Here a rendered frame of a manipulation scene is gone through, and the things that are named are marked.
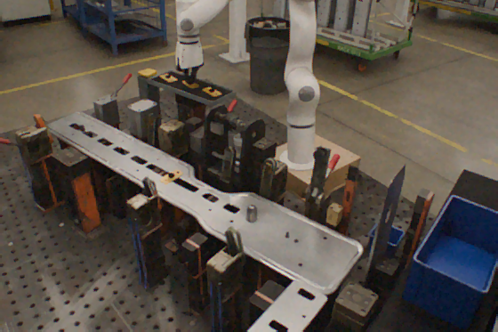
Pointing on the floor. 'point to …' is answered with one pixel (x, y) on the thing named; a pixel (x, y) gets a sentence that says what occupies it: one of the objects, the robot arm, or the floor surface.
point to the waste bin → (268, 52)
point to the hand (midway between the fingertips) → (190, 77)
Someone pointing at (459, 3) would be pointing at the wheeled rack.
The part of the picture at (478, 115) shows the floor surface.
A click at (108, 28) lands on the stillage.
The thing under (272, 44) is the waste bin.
